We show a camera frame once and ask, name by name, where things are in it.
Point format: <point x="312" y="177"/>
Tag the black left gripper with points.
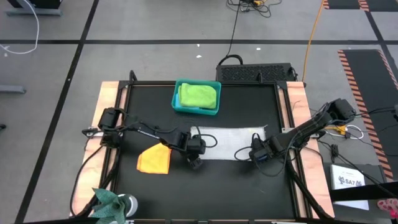
<point x="194" y="146"/>

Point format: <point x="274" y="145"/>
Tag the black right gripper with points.
<point x="264" y="149"/>

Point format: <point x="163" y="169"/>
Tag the grey microfiber towel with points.
<point x="230" y="140"/>

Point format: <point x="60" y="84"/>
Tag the orange microfiber towel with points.
<point x="155" y="160"/>

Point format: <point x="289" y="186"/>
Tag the teal plastic bin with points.
<point x="217" y="99"/>

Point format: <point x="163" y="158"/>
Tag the green microfiber towel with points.
<point x="199" y="95"/>

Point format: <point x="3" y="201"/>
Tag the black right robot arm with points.
<point x="311" y="126"/>

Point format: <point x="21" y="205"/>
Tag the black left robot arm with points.
<point x="149" y="133"/>

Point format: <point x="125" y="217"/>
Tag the black power adapter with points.
<point x="334" y="150"/>

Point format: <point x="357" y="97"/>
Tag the grey round roll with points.
<point x="133" y="203"/>

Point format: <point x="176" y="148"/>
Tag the black computer case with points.
<point x="255" y="73"/>

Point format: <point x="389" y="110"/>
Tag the yellow plug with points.
<point x="340" y="129"/>

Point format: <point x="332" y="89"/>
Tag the white SA7 sign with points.
<point x="346" y="180"/>

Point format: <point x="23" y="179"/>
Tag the teal paper plant ornament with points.
<point x="109" y="202"/>

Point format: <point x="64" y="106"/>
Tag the large black hazard-striped mat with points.
<point x="367" y="81"/>

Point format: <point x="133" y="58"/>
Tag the pink object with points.
<point x="388" y="205"/>

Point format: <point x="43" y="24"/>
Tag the small black hazard-striped mat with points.
<point x="342" y="3"/>

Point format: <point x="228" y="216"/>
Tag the grey floor bar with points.
<point x="12" y="89"/>

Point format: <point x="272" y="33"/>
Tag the grey desk foot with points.
<point x="31" y="12"/>

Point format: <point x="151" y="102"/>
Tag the silver metal bracket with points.
<point x="286" y="129"/>

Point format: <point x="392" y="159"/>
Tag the black table frame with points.
<point x="149" y="83"/>

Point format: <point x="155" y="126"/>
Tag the black camera mount beam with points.
<point x="363" y="192"/>

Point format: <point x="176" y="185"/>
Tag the black metal bracket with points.
<point x="90" y="132"/>

